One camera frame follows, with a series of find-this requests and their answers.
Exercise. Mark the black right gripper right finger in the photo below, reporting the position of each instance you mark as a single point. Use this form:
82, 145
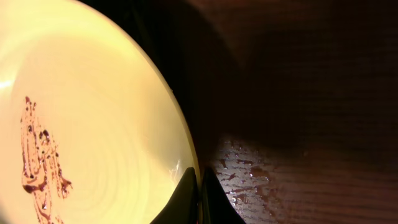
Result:
216, 207

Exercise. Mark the round black tray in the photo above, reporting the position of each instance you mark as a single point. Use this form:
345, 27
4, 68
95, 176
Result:
189, 54

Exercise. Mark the yellow plate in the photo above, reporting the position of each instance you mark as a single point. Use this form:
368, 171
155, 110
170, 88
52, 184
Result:
90, 130

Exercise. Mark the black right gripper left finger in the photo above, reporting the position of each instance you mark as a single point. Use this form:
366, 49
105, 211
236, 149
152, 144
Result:
182, 208

